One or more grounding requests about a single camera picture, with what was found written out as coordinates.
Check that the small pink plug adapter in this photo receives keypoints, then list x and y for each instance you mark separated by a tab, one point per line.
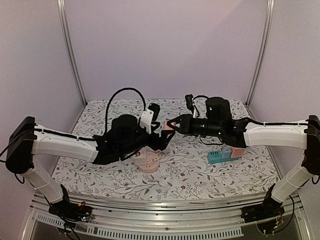
166	127

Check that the round pink socket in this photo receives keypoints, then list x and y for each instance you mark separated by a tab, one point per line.
152	163

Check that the left aluminium frame post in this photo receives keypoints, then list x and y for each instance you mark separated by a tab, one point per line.
61	6

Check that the aluminium frame post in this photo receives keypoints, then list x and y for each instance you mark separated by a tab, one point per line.
262	51
61	6

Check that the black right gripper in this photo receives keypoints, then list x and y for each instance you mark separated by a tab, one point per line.
188	124

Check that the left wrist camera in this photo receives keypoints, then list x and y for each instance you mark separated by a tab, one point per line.
149	115

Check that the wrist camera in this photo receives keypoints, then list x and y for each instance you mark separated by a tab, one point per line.
149	115
191	105

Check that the white cube socket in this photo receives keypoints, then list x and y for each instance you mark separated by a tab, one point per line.
140	158

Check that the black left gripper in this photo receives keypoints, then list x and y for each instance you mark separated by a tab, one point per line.
162	144

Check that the pink cube socket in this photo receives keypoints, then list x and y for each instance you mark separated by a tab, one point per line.
237	152

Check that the aluminium front rail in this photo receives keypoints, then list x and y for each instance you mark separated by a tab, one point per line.
127	219

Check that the right aluminium frame post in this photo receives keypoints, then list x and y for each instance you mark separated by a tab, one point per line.
262	51

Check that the teal power strip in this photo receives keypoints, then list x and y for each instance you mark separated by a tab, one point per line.
214	157

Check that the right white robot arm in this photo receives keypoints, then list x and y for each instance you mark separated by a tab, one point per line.
246	132

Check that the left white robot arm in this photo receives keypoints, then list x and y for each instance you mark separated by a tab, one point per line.
30	139

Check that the floral table mat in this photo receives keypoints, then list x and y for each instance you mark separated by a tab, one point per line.
184	172

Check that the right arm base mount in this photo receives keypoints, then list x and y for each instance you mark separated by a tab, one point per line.
270	212

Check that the small blue plug adapter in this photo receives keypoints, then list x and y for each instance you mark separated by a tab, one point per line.
226	153

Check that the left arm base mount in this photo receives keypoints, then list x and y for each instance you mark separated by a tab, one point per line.
70	212

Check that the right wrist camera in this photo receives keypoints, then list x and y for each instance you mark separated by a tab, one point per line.
191	105

